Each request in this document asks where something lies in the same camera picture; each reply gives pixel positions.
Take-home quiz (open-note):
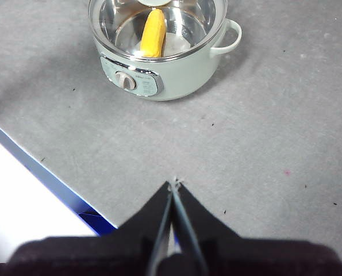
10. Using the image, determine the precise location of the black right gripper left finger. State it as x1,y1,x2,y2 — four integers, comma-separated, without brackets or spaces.
0,180,174,276

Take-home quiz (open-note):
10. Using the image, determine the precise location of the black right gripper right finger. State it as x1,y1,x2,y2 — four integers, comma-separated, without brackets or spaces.
172,184,342,276

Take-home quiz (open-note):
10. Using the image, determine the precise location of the yellow corn cob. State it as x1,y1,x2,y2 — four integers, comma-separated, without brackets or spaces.
140,8,167,58

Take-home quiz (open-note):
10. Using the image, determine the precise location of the pale green electric pot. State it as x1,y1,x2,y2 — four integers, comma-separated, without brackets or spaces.
87,0,243,102

